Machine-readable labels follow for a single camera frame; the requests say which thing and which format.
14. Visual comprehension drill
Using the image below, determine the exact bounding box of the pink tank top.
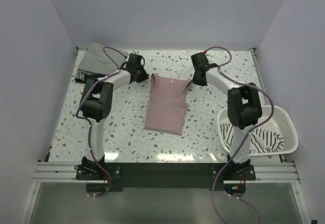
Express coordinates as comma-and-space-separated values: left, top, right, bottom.
144, 73, 192, 136

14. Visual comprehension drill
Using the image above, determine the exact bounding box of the striped black white tank top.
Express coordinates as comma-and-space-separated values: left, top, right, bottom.
218, 123, 285, 156

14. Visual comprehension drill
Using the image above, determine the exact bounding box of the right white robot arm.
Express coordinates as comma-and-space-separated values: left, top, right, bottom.
191, 52, 262, 180

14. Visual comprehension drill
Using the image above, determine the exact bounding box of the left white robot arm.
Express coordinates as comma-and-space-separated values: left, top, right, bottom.
76, 53, 149, 179

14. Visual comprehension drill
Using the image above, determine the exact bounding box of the folded grey tank top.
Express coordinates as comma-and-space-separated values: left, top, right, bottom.
77, 43, 128, 75

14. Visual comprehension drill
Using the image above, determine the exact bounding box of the folded dark tank top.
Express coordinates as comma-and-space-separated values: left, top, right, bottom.
74, 71, 104, 84

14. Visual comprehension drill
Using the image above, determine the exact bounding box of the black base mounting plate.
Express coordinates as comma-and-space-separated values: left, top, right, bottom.
75, 162, 255, 193

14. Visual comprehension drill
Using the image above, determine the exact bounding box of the aluminium frame rail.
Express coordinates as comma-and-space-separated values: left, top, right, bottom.
32, 162, 300, 183

